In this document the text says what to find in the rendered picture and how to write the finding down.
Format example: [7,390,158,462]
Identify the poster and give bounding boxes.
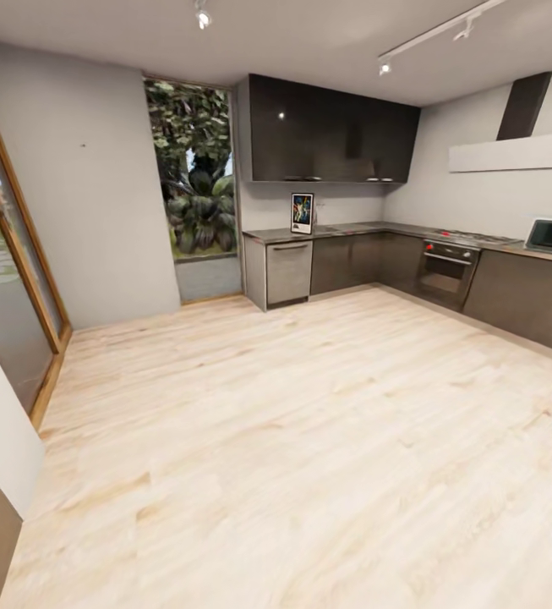
[291,193,315,234]

